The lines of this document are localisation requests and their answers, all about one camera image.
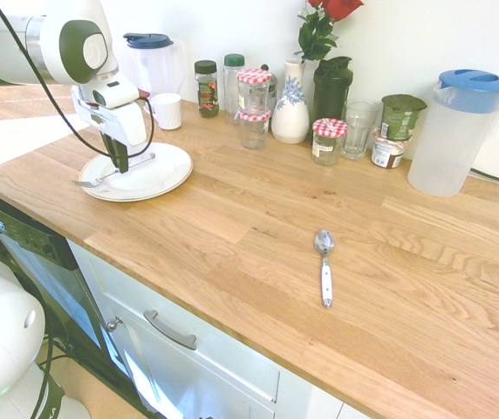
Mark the red rose with green leaves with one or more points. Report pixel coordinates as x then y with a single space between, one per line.
317 37

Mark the silver cabinet knob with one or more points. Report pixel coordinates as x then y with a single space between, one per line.
113 324

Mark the green yogurt cup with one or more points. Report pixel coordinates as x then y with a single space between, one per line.
400 118

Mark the clear pitcher dark blue lid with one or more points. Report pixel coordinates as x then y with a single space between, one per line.
153 70

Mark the clear bottle green cap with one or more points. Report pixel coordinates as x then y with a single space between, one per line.
232 87

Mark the clear glass tumbler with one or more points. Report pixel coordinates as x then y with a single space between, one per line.
357 131

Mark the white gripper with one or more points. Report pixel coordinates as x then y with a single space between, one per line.
120 124

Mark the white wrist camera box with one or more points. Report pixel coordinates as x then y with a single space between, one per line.
112 94

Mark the empty jar red checked lid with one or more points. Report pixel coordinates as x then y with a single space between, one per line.
254 131

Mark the white plate with gold rim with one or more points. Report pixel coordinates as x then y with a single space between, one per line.
153 174

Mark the dark green shaker bottle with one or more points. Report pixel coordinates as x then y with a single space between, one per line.
330 94

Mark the spice jar dark green lid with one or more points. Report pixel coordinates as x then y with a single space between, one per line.
207 94

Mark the black steel dishwasher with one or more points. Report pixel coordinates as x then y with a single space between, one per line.
44 262

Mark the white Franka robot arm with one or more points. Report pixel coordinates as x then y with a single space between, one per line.
53 48

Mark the brown and white yogurt cup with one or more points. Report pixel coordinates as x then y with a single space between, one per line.
387 153

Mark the large pitcher light blue lid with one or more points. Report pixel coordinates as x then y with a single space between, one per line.
454 139

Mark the white ribbed cup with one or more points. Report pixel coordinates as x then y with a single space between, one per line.
167 111

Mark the glass jar metal lid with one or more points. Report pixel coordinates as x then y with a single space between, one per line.
273 89

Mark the white vase blue pattern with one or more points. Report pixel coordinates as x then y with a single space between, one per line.
290 113

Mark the labelled jar red checked lid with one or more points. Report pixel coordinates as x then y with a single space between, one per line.
328 144

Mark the tall jar red checked lid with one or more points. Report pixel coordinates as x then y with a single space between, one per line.
253 94

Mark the silver metal fork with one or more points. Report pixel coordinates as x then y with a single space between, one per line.
138 162

